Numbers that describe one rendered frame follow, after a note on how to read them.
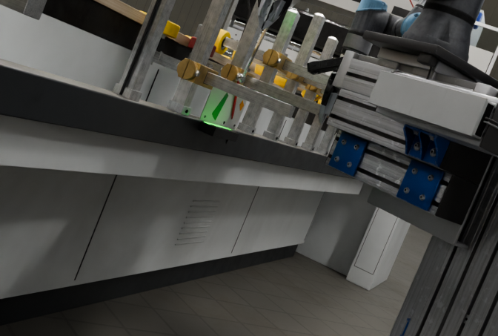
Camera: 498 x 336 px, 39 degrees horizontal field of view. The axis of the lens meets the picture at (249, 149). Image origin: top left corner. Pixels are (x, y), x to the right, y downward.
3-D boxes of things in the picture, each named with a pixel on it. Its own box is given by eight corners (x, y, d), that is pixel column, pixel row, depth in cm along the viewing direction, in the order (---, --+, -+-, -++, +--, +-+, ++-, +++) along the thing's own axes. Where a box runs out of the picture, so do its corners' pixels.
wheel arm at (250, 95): (290, 122, 174) (296, 105, 174) (286, 120, 171) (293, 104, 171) (146, 62, 189) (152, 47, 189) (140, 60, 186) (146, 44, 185)
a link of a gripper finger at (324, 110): (333, 128, 191) (346, 96, 190) (313, 120, 193) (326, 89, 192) (336, 129, 194) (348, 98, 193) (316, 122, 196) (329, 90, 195)
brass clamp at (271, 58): (288, 75, 231) (294, 61, 231) (276, 67, 219) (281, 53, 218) (271, 69, 233) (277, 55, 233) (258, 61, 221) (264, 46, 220)
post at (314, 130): (307, 161, 297) (352, 54, 294) (305, 160, 294) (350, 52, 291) (300, 157, 298) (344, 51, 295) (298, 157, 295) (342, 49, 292)
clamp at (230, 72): (249, 91, 209) (256, 76, 208) (233, 84, 196) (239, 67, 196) (233, 84, 210) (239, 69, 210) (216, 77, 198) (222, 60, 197)
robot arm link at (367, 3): (394, 4, 189) (365, -8, 189) (379, 43, 190) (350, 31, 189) (387, 7, 197) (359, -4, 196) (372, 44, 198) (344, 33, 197)
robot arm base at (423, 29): (478, 73, 154) (496, 30, 153) (436, 48, 145) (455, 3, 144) (427, 61, 166) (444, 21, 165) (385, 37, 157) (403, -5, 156)
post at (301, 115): (291, 156, 273) (339, 40, 270) (288, 155, 270) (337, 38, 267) (283, 152, 275) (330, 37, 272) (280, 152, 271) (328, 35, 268)
